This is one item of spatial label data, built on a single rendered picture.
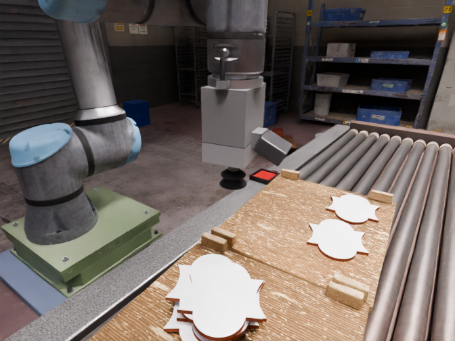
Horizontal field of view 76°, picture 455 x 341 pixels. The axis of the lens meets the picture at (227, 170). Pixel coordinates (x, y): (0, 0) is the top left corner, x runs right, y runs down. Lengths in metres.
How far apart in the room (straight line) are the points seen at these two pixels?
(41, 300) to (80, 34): 0.55
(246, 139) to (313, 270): 0.33
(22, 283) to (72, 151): 0.30
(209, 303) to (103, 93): 0.50
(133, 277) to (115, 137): 0.31
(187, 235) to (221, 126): 0.40
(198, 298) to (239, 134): 0.26
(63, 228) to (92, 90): 0.31
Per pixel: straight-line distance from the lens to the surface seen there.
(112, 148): 0.72
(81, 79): 0.73
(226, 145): 0.39
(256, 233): 0.70
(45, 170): 0.68
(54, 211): 0.72
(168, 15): 0.43
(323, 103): 5.40
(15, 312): 2.09
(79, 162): 0.70
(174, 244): 0.71
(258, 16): 0.38
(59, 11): 0.37
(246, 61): 0.38
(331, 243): 0.69
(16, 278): 0.82
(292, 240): 0.69
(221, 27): 0.38
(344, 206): 0.84
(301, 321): 0.54
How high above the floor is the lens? 1.35
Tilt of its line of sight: 24 degrees down
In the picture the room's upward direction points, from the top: straight up
